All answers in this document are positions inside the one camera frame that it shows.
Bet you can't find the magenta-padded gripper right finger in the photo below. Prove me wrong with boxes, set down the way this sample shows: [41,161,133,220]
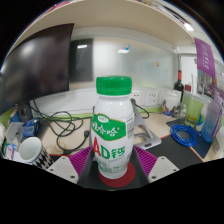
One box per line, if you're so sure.
[132,145,180,187]

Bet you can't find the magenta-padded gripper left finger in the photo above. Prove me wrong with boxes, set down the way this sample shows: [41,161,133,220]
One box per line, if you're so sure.
[46,145,98,186]

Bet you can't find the white green-capped drink bottle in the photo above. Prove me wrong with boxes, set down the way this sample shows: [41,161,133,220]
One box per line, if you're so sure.
[90,75,135,180]

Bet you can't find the purple translucent water bottle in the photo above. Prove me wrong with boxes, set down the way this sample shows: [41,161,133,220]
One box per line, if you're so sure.
[200,92,224,144]

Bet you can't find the black desk mat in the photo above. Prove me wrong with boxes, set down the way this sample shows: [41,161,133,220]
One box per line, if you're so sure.
[49,133,204,191]

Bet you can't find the flat round red coaster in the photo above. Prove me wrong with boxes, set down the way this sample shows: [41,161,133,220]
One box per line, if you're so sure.
[97,161,137,188]

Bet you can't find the black white patterned mug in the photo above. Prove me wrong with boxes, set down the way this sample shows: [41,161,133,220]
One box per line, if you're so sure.
[18,136,54,171]

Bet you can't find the dark blue mat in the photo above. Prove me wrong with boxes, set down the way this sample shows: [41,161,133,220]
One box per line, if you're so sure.
[165,118,214,160]

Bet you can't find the small blue electronic device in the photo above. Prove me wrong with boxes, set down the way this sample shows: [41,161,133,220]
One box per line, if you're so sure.
[22,118,40,138]

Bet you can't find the white jug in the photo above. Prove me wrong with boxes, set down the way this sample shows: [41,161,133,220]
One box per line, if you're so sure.
[162,89,183,117]

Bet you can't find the green translucent cup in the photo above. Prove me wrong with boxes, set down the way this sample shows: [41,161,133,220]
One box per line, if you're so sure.
[184,95,204,128]

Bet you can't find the dark wine bottle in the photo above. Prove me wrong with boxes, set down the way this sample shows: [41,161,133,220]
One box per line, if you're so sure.
[173,69,185,103]

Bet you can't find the black computer monitor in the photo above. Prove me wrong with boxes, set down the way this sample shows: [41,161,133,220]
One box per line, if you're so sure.
[0,23,75,123]

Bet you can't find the purple hanging banner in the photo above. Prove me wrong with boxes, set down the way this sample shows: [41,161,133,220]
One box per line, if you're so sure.
[193,37,217,79]

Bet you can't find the black cables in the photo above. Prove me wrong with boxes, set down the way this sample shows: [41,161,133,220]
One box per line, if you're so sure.
[29,99,93,156]

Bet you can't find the blue coiled cable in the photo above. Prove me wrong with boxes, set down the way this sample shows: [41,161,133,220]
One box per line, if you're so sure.
[169,123,200,148]

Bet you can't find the white wall socket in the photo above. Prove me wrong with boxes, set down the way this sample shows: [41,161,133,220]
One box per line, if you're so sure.
[130,89,143,105]
[144,89,160,107]

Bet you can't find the photo print wall poster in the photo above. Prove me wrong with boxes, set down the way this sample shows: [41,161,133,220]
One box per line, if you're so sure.
[196,59,224,101]

